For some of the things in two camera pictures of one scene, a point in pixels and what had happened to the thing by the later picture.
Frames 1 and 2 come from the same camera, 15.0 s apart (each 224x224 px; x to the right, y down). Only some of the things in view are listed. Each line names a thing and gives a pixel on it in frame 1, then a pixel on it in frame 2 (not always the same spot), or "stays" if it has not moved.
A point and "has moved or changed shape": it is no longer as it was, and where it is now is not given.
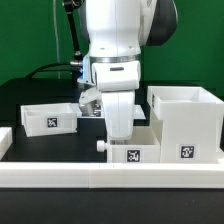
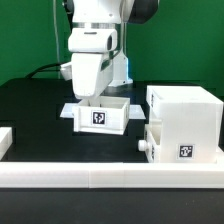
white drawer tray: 143,147 has moved or changed shape
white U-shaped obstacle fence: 104,175 stays
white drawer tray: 49,119 → 107,115
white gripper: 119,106 → 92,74
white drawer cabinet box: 190,123 stays
